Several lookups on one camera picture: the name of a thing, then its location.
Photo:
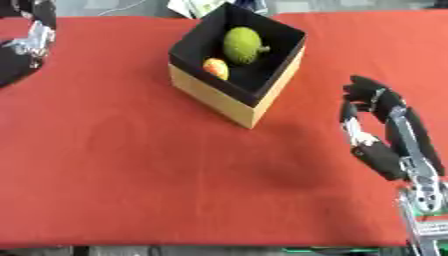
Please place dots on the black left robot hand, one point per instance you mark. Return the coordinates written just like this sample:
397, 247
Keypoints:
17, 63

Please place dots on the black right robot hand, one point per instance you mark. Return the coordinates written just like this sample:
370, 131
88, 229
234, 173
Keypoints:
385, 156

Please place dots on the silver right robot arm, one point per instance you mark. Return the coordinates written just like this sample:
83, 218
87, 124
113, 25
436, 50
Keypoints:
429, 213

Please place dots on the tan box with black inside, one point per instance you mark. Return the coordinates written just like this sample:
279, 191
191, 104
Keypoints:
239, 63

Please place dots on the green bumpy toy fruit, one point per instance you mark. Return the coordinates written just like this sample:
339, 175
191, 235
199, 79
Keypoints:
242, 45

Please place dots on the yellow red toy fruit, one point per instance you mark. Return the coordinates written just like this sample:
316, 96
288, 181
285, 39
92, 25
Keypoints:
217, 68

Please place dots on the white papers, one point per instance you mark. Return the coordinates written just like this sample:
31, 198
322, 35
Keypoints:
201, 6

